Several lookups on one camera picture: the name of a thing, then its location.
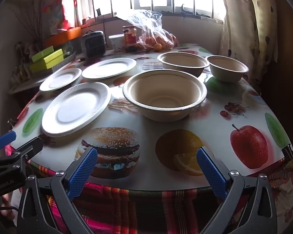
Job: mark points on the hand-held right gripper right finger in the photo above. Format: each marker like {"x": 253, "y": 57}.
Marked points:
{"x": 212, "y": 173}

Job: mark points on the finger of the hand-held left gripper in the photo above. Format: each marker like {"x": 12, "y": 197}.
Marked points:
{"x": 29, "y": 148}
{"x": 5, "y": 139}

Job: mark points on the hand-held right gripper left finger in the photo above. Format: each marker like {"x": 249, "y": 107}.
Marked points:
{"x": 84, "y": 173}

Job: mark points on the white foam plate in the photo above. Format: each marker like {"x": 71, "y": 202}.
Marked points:
{"x": 61, "y": 79}
{"x": 109, "y": 68}
{"x": 73, "y": 109}

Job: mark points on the beige paper bowl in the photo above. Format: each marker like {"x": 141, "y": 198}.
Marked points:
{"x": 227, "y": 69}
{"x": 164, "y": 97}
{"x": 183, "y": 61}

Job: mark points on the black binder clip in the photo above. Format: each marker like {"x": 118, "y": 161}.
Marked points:
{"x": 288, "y": 151}
{"x": 12, "y": 123}

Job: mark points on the grey side shelf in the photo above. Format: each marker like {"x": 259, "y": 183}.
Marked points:
{"x": 24, "y": 85}

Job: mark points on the food print vinyl tablecloth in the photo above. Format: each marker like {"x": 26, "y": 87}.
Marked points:
{"x": 146, "y": 136}

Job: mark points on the lime green box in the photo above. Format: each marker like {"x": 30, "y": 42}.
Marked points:
{"x": 48, "y": 64}

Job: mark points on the olive green box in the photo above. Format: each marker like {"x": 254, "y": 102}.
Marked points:
{"x": 40, "y": 53}

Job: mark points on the grey corrugated tray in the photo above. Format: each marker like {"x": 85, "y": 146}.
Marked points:
{"x": 68, "y": 59}

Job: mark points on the orange plastic tray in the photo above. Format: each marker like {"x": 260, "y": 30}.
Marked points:
{"x": 63, "y": 36}

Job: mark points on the dried branches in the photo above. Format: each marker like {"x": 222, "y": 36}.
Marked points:
{"x": 34, "y": 24}

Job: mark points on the small black grey heater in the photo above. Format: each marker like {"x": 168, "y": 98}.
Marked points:
{"x": 94, "y": 45}

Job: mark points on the white plastic tub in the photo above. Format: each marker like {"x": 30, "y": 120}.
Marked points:
{"x": 117, "y": 42}

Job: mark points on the colourful gift bag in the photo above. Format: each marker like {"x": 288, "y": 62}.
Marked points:
{"x": 58, "y": 14}

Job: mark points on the brown wooden cabinet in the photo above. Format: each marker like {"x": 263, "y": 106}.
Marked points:
{"x": 283, "y": 53}

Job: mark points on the plastic bag of oranges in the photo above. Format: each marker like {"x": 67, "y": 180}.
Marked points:
{"x": 161, "y": 40}

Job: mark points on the glass jar with red label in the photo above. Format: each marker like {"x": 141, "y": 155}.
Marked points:
{"x": 130, "y": 37}

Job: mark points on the patterned yellow curtain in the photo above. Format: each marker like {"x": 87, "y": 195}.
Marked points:
{"x": 249, "y": 17}

